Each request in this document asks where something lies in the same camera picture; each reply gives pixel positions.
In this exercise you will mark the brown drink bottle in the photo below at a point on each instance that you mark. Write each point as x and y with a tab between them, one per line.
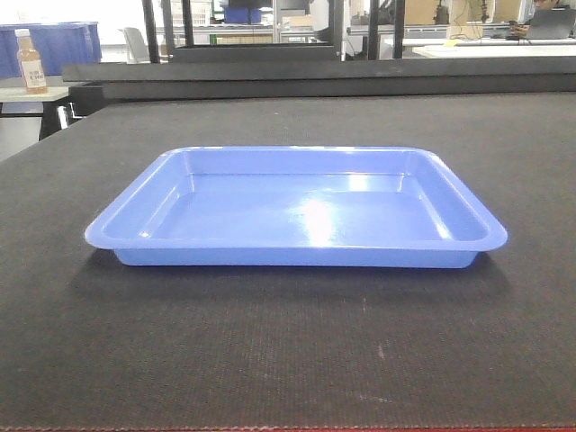
30	63

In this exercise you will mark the black metal frame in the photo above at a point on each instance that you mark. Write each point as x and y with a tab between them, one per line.
329	48

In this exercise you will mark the blue plastic tray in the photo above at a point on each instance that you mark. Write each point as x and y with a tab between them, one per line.
297	206

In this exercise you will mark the seated person in background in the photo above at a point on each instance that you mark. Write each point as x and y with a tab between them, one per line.
550	21

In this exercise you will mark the black table mat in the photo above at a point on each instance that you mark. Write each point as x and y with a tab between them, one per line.
89	343

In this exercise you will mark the blue draped table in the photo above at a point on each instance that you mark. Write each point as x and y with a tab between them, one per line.
59	44

